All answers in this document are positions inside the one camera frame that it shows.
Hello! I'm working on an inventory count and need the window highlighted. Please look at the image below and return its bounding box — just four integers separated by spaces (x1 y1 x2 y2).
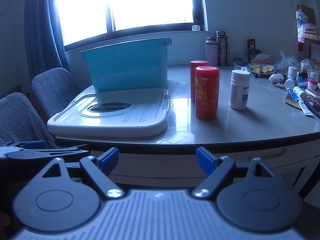
49 0 209 53

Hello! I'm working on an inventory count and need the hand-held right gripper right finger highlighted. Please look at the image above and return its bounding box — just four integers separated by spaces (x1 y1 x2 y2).
191 147 277 198

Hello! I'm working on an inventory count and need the gold foil packet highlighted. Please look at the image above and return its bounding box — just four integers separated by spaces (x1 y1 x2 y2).
284 95 300 108

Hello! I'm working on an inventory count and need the white storage box lid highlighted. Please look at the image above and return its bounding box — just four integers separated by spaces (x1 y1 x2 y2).
47 87 172 138

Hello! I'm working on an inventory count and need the plate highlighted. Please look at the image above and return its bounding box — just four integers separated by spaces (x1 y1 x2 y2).
245 64 277 75

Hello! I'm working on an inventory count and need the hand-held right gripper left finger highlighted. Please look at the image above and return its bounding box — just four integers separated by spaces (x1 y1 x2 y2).
41 147 125 198

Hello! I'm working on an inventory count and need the steel thermos bottle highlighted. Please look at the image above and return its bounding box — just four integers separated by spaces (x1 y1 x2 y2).
216 31 230 67

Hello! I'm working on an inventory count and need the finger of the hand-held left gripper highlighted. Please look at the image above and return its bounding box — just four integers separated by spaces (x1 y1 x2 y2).
6 144 90 161
0 141 47 151

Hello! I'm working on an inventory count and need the grey patterned chair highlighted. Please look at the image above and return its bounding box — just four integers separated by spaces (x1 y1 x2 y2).
32 67 78 120
0 92 63 150

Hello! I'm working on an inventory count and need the brown syrup bottle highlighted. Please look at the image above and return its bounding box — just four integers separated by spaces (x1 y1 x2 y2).
299 64 308 83

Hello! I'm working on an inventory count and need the blue white tube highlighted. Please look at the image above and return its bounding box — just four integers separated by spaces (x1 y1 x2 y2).
287 89 314 117

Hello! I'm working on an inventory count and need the blue plastic storage box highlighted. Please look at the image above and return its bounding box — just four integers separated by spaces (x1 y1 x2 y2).
80 37 173 93

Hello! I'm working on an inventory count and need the red canister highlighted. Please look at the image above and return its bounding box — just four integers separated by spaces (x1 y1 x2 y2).
190 60 209 103
195 66 220 120

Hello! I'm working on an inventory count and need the wooden shelf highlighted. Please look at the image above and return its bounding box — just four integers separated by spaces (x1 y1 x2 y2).
296 4 320 58

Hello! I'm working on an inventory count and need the orange tissue box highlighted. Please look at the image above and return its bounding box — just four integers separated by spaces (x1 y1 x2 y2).
250 54 272 64

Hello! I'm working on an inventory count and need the plastic bags bundle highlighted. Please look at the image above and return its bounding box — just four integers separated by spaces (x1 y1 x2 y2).
296 9 310 42

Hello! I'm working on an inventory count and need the white pill bottle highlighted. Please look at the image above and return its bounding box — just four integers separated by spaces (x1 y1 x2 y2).
229 69 251 110

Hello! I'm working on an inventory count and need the pink thermos bottle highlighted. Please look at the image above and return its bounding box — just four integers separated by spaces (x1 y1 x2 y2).
205 36 218 66

